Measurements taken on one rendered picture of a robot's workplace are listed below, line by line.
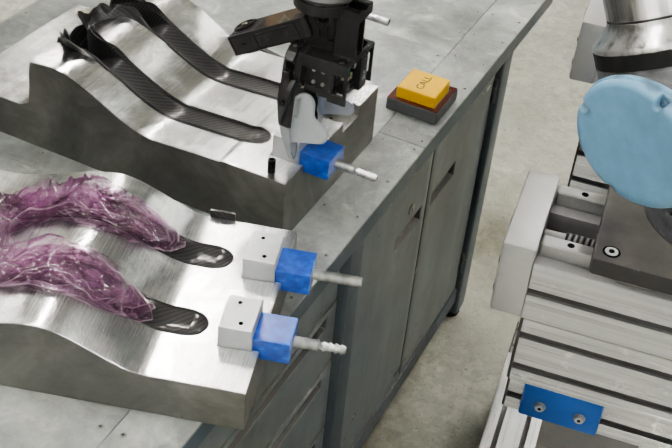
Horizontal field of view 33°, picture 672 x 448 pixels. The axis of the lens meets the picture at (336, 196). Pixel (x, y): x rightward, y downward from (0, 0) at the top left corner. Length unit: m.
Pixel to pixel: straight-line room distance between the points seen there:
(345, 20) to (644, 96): 0.46
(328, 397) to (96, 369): 0.71
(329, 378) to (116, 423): 0.65
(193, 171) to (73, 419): 0.37
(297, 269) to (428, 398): 1.10
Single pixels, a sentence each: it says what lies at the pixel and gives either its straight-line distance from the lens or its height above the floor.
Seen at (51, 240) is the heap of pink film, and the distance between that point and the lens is 1.20.
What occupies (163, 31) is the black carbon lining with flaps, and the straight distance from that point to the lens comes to 1.56.
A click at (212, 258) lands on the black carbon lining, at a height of 0.85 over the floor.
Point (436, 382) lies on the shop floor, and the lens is 2.34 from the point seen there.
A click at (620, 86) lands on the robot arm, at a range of 0.88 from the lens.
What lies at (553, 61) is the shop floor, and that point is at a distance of 3.46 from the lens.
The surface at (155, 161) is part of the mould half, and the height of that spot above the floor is 0.85.
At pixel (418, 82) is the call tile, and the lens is 1.64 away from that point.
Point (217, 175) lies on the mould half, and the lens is 1.37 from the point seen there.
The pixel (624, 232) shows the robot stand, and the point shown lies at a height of 1.04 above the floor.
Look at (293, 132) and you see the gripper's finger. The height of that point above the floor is 0.94.
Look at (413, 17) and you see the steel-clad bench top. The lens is 1.88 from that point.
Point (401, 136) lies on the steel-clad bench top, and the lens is 1.58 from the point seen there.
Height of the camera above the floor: 1.69
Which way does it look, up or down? 38 degrees down
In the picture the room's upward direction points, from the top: 5 degrees clockwise
